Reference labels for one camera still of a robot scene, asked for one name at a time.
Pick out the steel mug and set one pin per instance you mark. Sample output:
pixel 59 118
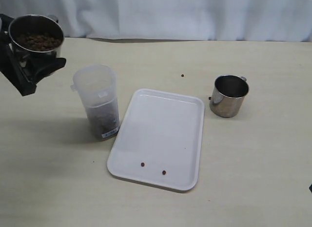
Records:
pixel 228 95
pixel 36 35

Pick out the white rectangular tray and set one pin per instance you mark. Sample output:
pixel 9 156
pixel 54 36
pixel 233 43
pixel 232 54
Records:
pixel 164 131

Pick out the white curtain backdrop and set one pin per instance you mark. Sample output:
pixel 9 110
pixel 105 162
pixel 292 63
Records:
pixel 220 20

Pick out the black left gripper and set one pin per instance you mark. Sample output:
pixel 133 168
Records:
pixel 33 71

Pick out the clear plastic tall container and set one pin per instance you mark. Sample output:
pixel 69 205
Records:
pixel 96 87

